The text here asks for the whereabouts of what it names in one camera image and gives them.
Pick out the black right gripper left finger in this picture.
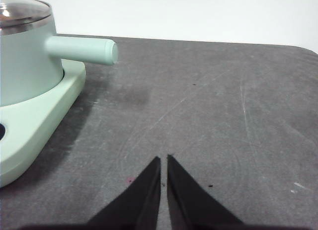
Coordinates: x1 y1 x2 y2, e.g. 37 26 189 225
86 155 162 230

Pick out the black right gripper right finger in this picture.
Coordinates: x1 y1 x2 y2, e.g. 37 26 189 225
166 153 244 230

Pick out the glass pot lid green knob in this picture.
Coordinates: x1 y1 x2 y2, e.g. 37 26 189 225
0 0 53 29

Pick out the mint green breakfast machine base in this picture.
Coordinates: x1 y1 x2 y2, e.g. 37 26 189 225
0 60 87 188

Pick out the mint green pot with handle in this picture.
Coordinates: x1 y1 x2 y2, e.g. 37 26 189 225
0 16 119 108

